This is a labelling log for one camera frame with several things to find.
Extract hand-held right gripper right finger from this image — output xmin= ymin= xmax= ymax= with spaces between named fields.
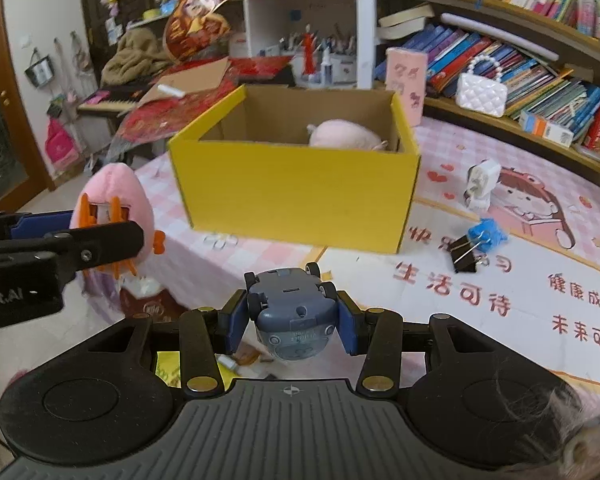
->
xmin=333 ymin=290 xmax=506 ymax=397

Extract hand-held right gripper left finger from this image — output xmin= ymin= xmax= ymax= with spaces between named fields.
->
xmin=75 ymin=287 xmax=251 ymax=396

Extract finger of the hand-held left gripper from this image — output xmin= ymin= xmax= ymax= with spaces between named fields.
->
xmin=0 ymin=221 xmax=146 ymax=275
xmin=0 ymin=211 xmax=77 ymax=242

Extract grey-blue toy car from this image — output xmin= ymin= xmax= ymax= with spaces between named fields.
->
xmin=244 ymin=261 xmax=338 ymax=361

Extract pink plush with orange feet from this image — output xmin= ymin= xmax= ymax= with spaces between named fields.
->
xmin=70 ymin=162 xmax=167 ymax=311

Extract black binder clip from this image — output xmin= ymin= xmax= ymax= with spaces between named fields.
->
xmin=450 ymin=232 xmax=486 ymax=273

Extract yellow cardboard box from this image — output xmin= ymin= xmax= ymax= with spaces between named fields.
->
xmin=167 ymin=84 xmax=422 ymax=254

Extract small blue toy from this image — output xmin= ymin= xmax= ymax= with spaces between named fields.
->
xmin=467 ymin=217 xmax=509 ymax=253

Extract pink pig plush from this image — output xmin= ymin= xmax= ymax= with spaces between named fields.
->
xmin=307 ymin=119 xmax=388 ymax=152

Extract white power adapter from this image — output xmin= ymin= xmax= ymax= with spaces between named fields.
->
xmin=464 ymin=160 xmax=502 ymax=211

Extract brown framed glass door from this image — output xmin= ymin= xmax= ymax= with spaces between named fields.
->
xmin=0 ymin=0 xmax=51 ymax=213

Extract pink hanging bag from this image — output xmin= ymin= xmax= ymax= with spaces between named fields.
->
xmin=45 ymin=117 xmax=81 ymax=166

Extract pink checked printed tablecloth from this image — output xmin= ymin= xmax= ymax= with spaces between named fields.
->
xmin=82 ymin=115 xmax=600 ymax=401

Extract electric keyboard piano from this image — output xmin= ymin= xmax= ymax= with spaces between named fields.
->
xmin=77 ymin=82 xmax=153 ymax=116

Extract red decoration sheets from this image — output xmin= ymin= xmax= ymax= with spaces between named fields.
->
xmin=115 ymin=55 xmax=293 ymax=146

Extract brown blanket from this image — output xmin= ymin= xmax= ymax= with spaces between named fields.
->
xmin=101 ymin=26 xmax=173 ymax=86

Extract brown cardboard sheet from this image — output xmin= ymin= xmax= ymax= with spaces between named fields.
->
xmin=140 ymin=57 xmax=230 ymax=106

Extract red gold foil balloon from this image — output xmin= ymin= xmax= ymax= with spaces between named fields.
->
xmin=162 ymin=0 xmax=231 ymax=63

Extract pink printed box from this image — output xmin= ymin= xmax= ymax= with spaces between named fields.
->
xmin=385 ymin=47 xmax=428 ymax=127

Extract person's fuzzy pink clothing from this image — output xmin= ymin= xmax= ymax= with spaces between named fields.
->
xmin=495 ymin=360 xmax=600 ymax=480

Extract white quilted handbag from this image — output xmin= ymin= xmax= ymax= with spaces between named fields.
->
xmin=455 ymin=55 xmax=508 ymax=117

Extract bunch of brushes and pens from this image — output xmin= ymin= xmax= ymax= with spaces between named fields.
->
xmin=265 ymin=25 xmax=358 ymax=86

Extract orange white blue carton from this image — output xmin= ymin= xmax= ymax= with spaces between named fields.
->
xmin=517 ymin=110 xmax=576 ymax=148

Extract white cabinet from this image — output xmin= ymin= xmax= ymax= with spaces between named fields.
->
xmin=227 ymin=0 xmax=361 ymax=88

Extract wooden bookshelf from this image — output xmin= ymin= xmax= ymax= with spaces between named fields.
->
xmin=355 ymin=0 xmax=600 ymax=181

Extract thick old book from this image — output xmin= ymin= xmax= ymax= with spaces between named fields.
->
xmin=377 ymin=2 xmax=436 ymax=28
xmin=377 ymin=20 xmax=431 ymax=42

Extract row of blue books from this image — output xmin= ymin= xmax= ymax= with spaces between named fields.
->
xmin=375 ymin=22 xmax=600 ymax=126

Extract white rolled paper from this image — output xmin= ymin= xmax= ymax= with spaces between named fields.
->
xmin=440 ymin=12 xmax=561 ymax=61

